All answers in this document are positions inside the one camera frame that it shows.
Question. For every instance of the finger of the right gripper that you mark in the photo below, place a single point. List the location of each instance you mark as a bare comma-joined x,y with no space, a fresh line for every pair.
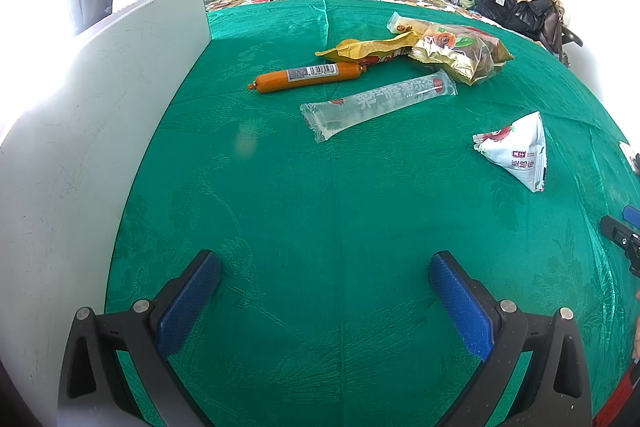
625,238
631,214

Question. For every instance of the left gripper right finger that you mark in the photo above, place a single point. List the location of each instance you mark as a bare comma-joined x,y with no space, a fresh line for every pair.
555,388

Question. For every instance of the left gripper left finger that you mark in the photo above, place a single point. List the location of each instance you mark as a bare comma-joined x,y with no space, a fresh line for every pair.
93,390

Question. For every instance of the white triangular snack pack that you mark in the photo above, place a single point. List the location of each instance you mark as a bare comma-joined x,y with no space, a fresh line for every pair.
519,148

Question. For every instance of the chestnut bag red label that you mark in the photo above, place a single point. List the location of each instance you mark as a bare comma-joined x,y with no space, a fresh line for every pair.
466,54

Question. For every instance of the pale long snack packet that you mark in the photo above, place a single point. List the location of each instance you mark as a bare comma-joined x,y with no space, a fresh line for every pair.
398,24

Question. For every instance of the yellow snack bag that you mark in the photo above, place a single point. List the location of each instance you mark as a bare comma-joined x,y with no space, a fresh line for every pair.
370,52

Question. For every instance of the clear long jelly stick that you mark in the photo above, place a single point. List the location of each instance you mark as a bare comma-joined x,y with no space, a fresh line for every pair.
328,118

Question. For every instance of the orange sausage stick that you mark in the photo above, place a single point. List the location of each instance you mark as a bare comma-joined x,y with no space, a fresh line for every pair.
305,76

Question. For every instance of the person right hand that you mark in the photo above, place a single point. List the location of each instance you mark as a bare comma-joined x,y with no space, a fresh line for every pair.
636,349

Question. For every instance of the black bag pile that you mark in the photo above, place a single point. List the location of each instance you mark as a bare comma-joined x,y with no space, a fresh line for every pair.
539,20

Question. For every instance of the white cardboard box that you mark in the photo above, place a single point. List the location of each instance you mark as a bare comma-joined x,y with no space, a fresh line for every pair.
66,173

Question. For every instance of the green table cloth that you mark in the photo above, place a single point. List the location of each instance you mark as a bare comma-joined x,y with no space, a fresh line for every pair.
325,316

